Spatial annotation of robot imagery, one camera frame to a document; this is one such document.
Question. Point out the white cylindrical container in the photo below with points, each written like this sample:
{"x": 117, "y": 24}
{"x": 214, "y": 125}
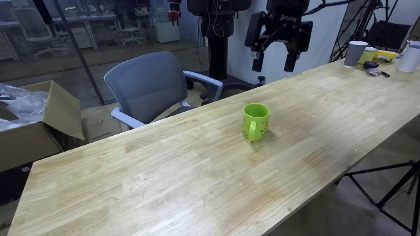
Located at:
{"x": 410, "y": 57}

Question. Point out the green ceramic mug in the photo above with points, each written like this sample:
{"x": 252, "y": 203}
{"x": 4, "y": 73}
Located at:
{"x": 255, "y": 120}

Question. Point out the grey office chair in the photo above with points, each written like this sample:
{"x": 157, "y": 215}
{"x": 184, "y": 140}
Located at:
{"x": 147, "y": 85}

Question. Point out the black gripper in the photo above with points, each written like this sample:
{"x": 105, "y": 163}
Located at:
{"x": 267, "y": 27}

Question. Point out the black tripod stand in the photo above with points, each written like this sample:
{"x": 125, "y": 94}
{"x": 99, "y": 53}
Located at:
{"x": 414, "y": 170}

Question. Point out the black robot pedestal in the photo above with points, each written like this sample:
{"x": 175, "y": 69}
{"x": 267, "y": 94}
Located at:
{"x": 217, "y": 24}

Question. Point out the yellow object on table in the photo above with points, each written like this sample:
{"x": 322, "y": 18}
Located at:
{"x": 373, "y": 53}

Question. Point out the open cardboard box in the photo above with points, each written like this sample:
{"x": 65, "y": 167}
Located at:
{"x": 59, "y": 129}

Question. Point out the grey cylindrical cup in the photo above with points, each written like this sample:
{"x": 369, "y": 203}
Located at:
{"x": 355, "y": 51}

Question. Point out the small black tool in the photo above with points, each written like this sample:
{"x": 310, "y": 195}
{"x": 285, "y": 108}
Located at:
{"x": 373, "y": 69}

